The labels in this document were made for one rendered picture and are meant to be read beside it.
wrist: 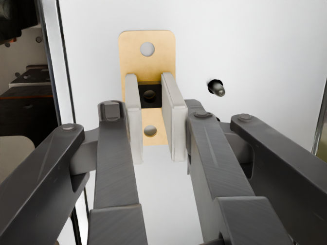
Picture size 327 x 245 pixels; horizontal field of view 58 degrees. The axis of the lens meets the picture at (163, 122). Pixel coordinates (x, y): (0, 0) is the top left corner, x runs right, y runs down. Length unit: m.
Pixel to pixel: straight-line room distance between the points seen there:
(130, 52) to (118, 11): 0.03
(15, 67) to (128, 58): 0.37
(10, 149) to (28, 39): 0.29
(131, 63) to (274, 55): 0.10
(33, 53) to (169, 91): 0.40
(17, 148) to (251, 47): 0.20
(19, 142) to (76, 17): 0.12
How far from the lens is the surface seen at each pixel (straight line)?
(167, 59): 0.20
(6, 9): 0.21
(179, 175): 0.25
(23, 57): 0.55
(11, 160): 0.28
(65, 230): 0.29
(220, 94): 0.21
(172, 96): 0.15
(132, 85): 0.17
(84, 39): 0.21
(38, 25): 0.40
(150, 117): 0.22
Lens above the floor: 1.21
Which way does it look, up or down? 66 degrees down
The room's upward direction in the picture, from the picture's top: 165 degrees clockwise
